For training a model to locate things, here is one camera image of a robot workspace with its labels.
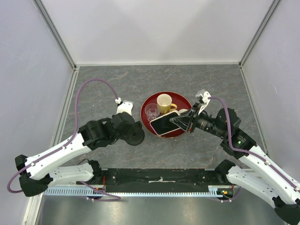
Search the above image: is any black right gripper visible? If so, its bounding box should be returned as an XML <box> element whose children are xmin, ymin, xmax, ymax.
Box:
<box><xmin>170</xmin><ymin>102</ymin><xmax>227</xmax><ymax>138</ymax></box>

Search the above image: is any smartphone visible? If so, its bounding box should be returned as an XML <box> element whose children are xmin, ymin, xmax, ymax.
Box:
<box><xmin>150</xmin><ymin>110</ymin><xmax>180</xmax><ymax>136</ymax></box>

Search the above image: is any black phone stand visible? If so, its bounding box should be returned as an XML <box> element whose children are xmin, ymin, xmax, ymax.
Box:
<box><xmin>125</xmin><ymin>121</ymin><xmax>145</xmax><ymax>146</ymax></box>

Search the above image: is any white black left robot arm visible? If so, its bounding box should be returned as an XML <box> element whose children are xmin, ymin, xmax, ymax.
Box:
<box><xmin>15</xmin><ymin>112</ymin><xmax>145</xmax><ymax>197</ymax></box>

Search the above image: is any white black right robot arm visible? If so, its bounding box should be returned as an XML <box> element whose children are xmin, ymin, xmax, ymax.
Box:
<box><xmin>169</xmin><ymin>103</ymin><xmax>300</xmax><ymax>225</ymax></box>

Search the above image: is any green mug white inside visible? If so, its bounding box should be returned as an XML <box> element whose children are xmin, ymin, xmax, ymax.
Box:
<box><xmin>179</xmin><ymin>109</ymin><xmax>188</xmax><ymax>113</ymax></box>

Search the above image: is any red round tray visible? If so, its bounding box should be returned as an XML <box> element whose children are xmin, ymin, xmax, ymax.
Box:
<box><xmin>140</xmin><ymin>91</ymin><xmax>192</xmax><ymax>139</ymax></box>

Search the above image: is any yellow mug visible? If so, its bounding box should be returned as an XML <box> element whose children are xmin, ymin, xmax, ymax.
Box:
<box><xmin>157</xmin><ymin>94</ymin><xmax>177</xmax><ymax>114</ymax></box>

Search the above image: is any clear faceted glass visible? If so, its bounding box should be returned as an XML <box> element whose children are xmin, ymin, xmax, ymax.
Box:
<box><xmin>145</xmin><ymin>103</ymin><xmax>160</xmax><ymax>121</ymax></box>

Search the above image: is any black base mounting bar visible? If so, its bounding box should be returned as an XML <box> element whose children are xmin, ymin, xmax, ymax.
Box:
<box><xmin>103</xmin><ymin>168</ymin><xmax>230</xmax><ymax>193</ymax></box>

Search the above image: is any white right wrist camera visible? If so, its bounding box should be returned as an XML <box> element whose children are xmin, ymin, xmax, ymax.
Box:
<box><xmin>195</xmin><ymin>89</ymin><xmax>211</xmax><ymax>115</ymax></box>

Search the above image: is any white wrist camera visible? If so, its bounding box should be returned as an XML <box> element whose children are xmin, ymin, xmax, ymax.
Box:
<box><xmin>195</xmin><ymin>89</ymin><xmax>211</xmax><ymax>115</ymax></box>
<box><xmin>115</xmin><ymin>97</ymin><xmax>134</xmax><ymax>115</ymax></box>

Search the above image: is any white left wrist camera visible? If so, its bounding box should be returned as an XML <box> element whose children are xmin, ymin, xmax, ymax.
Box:
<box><xmin>115</xmin><ymin>97</ymin><xmax>134</xmax><ymax>115</ymax></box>

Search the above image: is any grey slotted cable duct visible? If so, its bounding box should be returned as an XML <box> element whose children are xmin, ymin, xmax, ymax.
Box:
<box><xmin>44</xmin><ymin>186</ymin><xmax>223</xmax><ymax>198</ymax></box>

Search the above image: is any aluminium rear frame rail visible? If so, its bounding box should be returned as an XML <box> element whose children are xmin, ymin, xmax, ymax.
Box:
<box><xmin>76</xmin><ymin>61</ymin><xmax>240</xmax><ymax>67</ymax></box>

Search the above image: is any aluminium right frame post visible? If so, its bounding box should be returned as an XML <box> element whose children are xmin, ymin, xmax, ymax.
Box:
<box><xmin>239</xmin><ymin>0</ymin><xmax>281</xmax><ymax>69</ymax></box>

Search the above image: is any aluminium frame post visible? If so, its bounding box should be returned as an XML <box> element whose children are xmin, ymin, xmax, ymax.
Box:
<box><xmin>239</xmin><ymin>0</ymin><xmax>281</xmax><ymax>69</ymax></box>
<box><xmin>33</xmin><ymin>0</ymin><xmax>77</xmax><ymax>70</ymax></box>

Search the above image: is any aluminium left frame post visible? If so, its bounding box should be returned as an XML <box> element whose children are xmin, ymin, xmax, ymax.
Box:
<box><xmin>33</xmin><ymin>0</ymin><xmax>77</xmax><ymax>70</ymax></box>

